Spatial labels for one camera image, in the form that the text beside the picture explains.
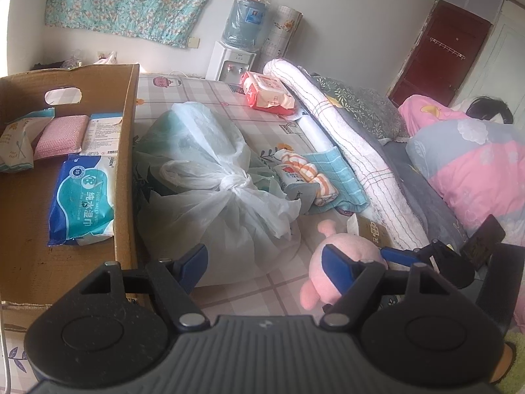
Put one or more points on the yellow tissue pack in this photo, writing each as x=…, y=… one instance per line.
x=375, y=232

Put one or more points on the blue white wet wipes pack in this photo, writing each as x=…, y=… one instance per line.
x=82, y=197

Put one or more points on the beige wall socket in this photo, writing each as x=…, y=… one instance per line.
x=193, y=42

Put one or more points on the clear plastic bag roll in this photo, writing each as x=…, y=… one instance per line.
x=313, y=131

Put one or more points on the pink blue duvet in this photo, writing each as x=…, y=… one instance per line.
x=471, y=164

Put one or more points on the red tissue pack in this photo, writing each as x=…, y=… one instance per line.
x=266, y=94

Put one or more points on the teal knitted towel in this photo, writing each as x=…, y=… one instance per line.
x=348, y=172

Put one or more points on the pink plush toy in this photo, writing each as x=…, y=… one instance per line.
x=369, y=250

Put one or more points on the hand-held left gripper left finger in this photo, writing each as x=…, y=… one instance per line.
x=192, y=266

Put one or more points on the teal floral cloth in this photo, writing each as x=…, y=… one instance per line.
x=123, y=4

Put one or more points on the pink mesh sponge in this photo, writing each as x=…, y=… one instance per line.
x=61, y=137

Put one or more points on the white cotton pad pack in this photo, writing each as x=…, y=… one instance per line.
x=16, y=143

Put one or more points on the white stitched quilt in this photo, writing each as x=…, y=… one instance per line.
x=369, y=160

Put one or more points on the grey printed blanket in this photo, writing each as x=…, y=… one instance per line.
x=422, y=197

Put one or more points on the orange striped towel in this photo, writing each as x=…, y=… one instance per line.
x=320, y=180

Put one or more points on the white panelled door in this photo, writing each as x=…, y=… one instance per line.
x=500, y=61

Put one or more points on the white water dispenser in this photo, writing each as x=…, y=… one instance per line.
x=223, y=59

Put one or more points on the cardboard box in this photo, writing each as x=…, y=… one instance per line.
x=33, y=221

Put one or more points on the floral patterned roll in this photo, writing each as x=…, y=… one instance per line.
x=283, y=28

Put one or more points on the grey pouch pack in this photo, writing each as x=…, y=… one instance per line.
x=297, y=191

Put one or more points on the black cloth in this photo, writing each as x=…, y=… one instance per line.
x=49, y=65

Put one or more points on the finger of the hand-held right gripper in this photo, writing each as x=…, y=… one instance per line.
x=398, y=255

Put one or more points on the green fuzzy mat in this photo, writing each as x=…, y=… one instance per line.
x=516, y=344

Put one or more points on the small white plastic bag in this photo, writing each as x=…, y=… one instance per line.
x=104, y=58

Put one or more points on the white hook rack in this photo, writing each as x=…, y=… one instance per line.
x=447, y=48

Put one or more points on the green floral pillow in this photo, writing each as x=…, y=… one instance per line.
x=365, y=102

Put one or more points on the dark red door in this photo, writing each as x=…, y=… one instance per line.
x=434, y=49

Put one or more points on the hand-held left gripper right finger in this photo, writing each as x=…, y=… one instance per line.
x=336, y=264

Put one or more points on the white blue-edged pack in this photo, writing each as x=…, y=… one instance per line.
x=102, y=133

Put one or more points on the blue water jug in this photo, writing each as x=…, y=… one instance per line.
x=246, y=24

